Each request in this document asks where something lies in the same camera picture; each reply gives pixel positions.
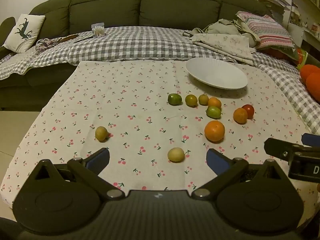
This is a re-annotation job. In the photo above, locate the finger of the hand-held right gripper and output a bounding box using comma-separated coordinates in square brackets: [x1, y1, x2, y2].
[264, 137, 304, 159]
[302, 133, 320, 147]

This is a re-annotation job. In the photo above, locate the small orange tangerine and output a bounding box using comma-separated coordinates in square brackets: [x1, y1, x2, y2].
[207, 97, 222, 110]

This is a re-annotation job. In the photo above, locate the light green tomato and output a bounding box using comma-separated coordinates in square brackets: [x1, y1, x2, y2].
[206, 106, 222, 119]

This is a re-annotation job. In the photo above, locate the green orange book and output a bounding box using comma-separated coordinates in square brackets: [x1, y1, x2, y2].
[295, 47, 308, 70]

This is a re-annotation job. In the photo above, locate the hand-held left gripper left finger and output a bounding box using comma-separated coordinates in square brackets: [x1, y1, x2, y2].
[34, 147, 125, 200]

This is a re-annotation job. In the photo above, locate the cherry print tablecloth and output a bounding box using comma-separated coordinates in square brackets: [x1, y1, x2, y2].
[0, 60, 320, 205]

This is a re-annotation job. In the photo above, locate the folded floral beige cloth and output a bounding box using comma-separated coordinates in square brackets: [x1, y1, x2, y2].
[191, 33, 257, 67]

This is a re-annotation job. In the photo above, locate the pale yellow tomato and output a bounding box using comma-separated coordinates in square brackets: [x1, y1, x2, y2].
[167, 147, 185, 162]

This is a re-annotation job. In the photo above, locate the olive yellow tomato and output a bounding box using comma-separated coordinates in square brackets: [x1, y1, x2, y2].
[95, 126, 109, 142]

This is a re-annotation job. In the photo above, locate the large orange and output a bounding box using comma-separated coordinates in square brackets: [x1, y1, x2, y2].
[204, 120, 225, 142]

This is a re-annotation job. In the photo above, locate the grey checked blanket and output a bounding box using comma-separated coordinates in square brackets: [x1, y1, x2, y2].
[0, 26, 320, 135]

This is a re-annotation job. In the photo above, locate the beige canvas bag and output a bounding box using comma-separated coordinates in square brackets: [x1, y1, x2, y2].
[191, 19, 260, 48]

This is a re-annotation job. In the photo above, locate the white bookshelf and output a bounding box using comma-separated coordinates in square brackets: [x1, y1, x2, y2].
[282, 0, 320, 63]

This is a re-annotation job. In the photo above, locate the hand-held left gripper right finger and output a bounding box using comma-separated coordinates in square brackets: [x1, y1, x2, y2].
[191, 148, 285, 200]

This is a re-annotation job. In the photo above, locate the white deer print cushion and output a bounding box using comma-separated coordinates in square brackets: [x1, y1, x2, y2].
[3, 14, 46, 53]

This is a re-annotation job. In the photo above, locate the orange tomato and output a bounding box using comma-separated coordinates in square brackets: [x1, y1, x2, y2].
[233, 107, 248, 124]

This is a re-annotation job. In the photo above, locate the dark green tomato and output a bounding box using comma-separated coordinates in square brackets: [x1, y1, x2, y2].
[167, 93, 182, 105]

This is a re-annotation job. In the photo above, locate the orange pillow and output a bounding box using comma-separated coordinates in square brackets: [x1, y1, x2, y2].
[262, 47, 300, 61]

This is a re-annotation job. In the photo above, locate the white ribbed plate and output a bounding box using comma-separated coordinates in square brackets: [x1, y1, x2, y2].
[185, 57, 248, 90]

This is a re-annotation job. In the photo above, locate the purple floral cloth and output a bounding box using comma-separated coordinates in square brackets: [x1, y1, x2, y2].
[35, 37, 66, 55]

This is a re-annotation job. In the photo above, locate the clear cotton swab box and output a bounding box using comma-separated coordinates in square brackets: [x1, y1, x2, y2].
[91, 23, 105, 37]

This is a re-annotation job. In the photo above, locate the pink striped pillow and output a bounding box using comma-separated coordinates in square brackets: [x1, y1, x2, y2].
[236, 11, 296, 53]

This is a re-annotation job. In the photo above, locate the red tomato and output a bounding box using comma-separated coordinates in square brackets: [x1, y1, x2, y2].
[242, 104, 255, 119]

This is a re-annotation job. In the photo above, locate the dark green sofa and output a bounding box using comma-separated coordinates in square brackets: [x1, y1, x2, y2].
[0, 0, 283, 110]

